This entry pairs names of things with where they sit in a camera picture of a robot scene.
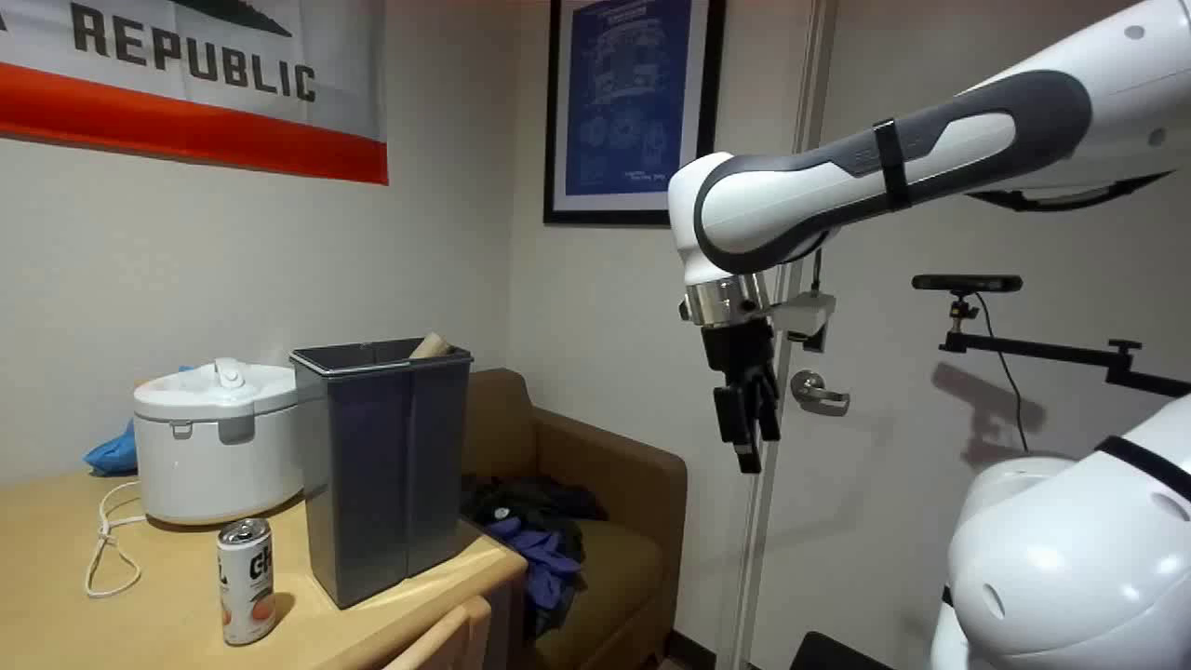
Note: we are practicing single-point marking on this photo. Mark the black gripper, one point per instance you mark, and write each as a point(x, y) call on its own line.
point(741, 353)

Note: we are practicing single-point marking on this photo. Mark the white drink can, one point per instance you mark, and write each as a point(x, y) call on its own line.
point(246, 584)

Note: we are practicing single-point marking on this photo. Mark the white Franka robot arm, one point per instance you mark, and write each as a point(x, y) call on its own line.
point(867, 162)

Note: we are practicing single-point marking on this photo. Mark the dark grey trash bin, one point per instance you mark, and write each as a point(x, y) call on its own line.
point(373, 470)

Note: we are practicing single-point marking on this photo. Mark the brown sofa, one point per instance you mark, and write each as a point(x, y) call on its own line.
point(619, 498)

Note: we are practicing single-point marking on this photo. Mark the black clothes pile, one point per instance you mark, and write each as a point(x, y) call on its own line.
point(534, 501)

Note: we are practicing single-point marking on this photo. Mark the black base platform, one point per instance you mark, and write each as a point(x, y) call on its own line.
point(838, 652)

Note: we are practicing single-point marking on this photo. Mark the purple cloth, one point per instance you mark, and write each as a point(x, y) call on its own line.
point(543, 570)

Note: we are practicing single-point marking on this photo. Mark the cardboard tube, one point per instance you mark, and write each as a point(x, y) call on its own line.
point(428, 347)

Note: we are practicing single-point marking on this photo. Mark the framed blue poster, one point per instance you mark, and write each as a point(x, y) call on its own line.
point(625, 99)

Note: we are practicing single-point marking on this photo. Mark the white rice cooker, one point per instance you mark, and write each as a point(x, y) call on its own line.
point(215, 447)

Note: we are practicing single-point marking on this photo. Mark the light wooden table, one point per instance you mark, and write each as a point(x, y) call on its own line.
point(160, 618)

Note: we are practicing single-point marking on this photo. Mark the blue cloth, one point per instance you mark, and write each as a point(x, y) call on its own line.
point(111, 451)

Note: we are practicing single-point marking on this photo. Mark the California Republic flag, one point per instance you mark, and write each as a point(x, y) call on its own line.
point(187, 117)

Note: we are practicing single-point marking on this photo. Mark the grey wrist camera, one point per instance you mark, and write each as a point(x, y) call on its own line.
point(806, 317)

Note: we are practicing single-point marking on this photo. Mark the black stereo camera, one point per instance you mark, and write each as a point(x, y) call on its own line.
point(970, 286)

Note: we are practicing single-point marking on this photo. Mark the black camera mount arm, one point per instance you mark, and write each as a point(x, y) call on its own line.
point(1054, 354)

